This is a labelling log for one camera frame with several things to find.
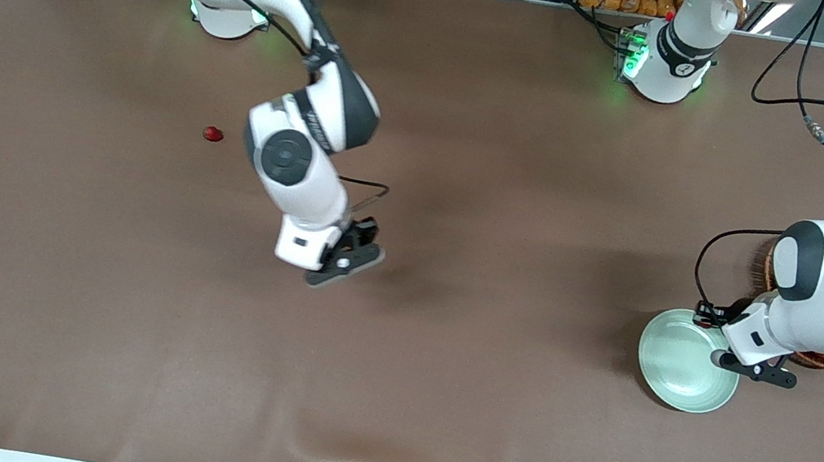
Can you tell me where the brown table cover mat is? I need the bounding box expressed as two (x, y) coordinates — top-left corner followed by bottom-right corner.
(0, 0), (824, 462)

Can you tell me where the pale green round plate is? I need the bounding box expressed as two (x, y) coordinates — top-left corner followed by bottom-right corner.
(630, 303), (750, 420)

